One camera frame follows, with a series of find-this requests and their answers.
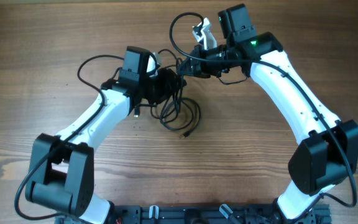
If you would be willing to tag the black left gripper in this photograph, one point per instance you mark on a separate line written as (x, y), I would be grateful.
(169, 84)

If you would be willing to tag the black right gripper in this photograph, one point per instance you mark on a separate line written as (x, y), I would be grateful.
(200, 69)

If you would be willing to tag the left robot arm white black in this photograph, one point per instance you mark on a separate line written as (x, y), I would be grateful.
(61, 171)

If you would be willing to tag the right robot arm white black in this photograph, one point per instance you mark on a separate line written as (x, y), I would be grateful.
(327, 151)

